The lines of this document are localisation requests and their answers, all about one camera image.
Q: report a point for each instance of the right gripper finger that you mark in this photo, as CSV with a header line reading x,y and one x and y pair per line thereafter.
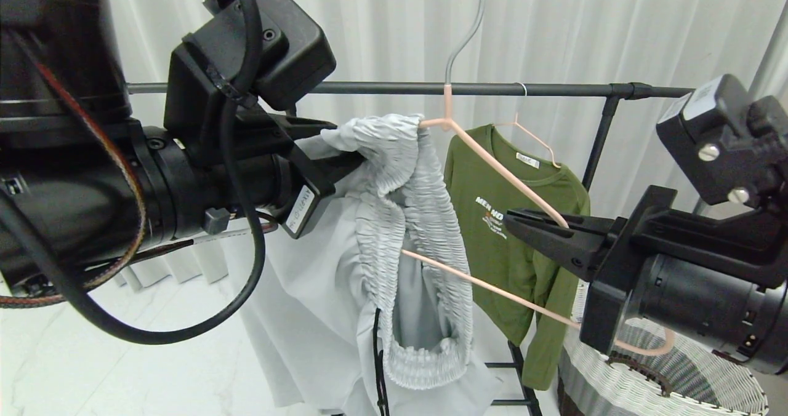
x,y
591,222
566,250

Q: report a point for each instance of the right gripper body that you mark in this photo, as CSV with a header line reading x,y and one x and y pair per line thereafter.
x,y
708,317

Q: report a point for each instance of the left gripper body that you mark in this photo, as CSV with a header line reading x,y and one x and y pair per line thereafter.
x,y
184,188

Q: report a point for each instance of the green printed shirt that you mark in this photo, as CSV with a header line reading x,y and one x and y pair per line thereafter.
x,y
517,256

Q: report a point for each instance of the pink clothes hanger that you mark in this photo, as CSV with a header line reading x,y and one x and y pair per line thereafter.
x,y
535,140
447,102

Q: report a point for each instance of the pale grey garment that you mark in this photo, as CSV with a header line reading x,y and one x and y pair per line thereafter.
x,y
320,293

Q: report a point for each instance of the white laundry basket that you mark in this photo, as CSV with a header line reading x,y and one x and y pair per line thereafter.
x,y
615,391

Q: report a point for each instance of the black clothes rack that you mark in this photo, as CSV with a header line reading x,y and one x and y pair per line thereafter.
x,y
554,88

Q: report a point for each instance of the white curtain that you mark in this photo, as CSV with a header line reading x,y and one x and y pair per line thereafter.
x,y
585,34

